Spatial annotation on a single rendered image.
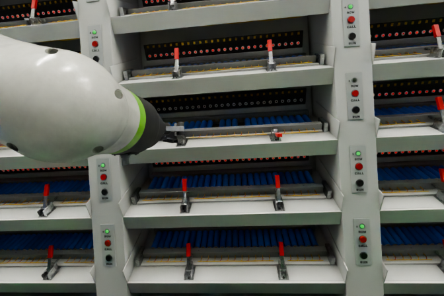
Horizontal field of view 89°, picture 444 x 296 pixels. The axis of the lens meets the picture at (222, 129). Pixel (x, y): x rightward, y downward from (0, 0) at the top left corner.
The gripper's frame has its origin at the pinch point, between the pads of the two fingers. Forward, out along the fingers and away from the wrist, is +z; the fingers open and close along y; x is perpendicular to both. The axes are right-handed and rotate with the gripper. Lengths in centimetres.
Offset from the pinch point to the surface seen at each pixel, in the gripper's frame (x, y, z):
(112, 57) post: 24.0, -18.0, 3.3
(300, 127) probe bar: 1.4, 34.4, 10.7
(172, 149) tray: -3.1, -2.3, 6.8
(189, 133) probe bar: 1.8, 2.0, 11.0
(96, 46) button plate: 27.1, -22.5, 2.4
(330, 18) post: 29, 43, 4
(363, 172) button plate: -11, 48, 7
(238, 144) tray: -2.6, 16.3, 6.8
